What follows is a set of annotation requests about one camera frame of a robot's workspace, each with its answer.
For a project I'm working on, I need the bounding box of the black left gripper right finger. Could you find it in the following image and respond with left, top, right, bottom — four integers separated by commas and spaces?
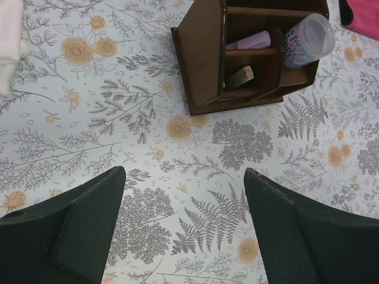
244, 168, 378, 283

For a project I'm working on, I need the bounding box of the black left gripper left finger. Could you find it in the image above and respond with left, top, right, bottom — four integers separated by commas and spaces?
1, 166, 126, 283

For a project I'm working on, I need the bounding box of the white grey eraser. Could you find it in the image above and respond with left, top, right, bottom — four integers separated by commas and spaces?
224, 66, 254, 89

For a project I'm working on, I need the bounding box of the clear round pin box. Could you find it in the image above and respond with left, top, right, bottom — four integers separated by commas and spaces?
284, 14, 336, 70

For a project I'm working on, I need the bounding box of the floral table mat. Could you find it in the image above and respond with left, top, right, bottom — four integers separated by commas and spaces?
1, 1, 378, 283

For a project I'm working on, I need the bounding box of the brown wooden desk organizer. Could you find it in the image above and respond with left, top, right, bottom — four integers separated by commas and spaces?
171, 0, 329, 116

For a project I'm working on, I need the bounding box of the white folded cloth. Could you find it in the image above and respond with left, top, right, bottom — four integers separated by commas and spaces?
1, 0, 30, 98

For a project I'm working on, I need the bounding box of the red microfiber cloth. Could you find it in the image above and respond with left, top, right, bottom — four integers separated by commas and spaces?
339, 0, 378, 40

